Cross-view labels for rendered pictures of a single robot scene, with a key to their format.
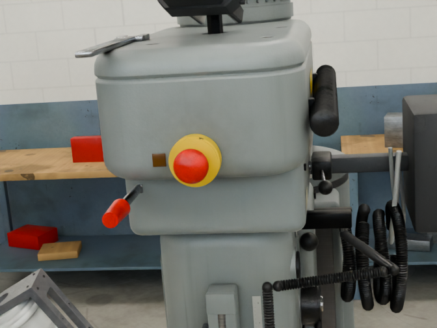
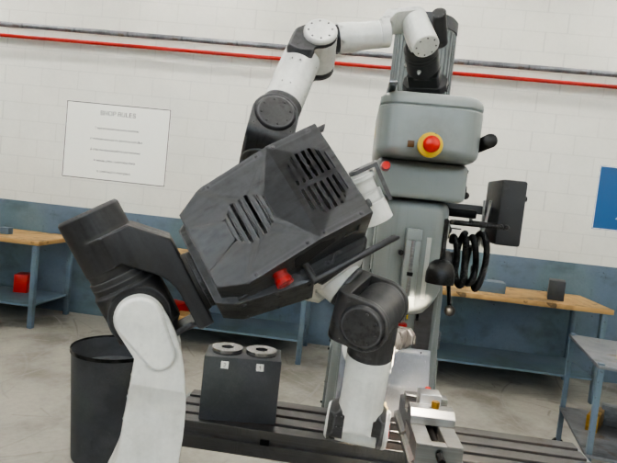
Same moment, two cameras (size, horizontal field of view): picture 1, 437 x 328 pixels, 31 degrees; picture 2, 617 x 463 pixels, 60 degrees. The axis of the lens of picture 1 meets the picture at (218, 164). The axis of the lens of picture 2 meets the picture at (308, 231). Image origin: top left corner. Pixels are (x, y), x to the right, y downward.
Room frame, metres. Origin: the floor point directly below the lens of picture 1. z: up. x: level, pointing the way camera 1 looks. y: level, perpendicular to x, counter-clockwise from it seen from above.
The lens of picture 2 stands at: (-0.40, 0.38, 1.61)
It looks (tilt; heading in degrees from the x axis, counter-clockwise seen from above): 4 degrees down; 356
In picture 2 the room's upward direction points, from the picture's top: 6 degrees clockwise
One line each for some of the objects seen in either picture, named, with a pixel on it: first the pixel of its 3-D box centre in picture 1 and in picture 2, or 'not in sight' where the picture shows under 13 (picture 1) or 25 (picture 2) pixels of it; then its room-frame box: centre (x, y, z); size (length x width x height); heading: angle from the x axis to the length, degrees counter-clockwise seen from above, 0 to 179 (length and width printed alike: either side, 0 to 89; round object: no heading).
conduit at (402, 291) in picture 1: (359, 257); (458, 258); (1.34, -0.25, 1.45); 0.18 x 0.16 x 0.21; 171
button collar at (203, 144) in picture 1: (195, 160); (430, 145); (0.88, 0.03, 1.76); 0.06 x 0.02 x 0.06; 81
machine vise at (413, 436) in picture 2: not in sight; (428, 423); (1.06, -0.11, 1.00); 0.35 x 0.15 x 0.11; 174
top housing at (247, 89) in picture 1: (220, 87); (420, 136); (1.12, -0.01, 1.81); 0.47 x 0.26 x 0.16; 171
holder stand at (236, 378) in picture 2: not in sight; (241, 380); (1.15, 0.43, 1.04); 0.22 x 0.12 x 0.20; 90
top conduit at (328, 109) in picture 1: (322, 94); (470, 149); (1.12, -0.16, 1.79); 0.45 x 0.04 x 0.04; 171
